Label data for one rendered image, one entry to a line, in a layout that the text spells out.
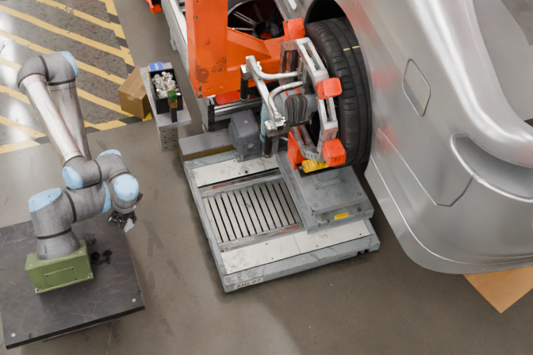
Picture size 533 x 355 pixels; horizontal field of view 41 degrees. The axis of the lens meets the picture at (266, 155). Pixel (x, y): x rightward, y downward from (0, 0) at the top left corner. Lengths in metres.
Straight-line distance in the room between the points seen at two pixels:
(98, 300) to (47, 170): 1.07
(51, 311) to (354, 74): 1.65
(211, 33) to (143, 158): 1.02
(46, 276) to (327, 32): 1.59
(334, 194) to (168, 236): 0.89
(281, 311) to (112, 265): 0.85
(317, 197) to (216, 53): 0.89
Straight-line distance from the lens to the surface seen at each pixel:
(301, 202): 3.73
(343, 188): 3.71
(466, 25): 2.38
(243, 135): 3.65
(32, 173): 4.13
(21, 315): 3.35
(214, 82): 3.59
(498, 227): 2.51
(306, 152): 3.28
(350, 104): 2.94
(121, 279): 3.34
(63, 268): 3.24
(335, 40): 3.02
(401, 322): 3.64
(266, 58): 3.62
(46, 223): 3.20
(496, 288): 3.85
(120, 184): 2.77
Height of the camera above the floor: 3.22
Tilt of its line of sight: 52 degrees down
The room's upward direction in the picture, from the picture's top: 4 degrees clockwise
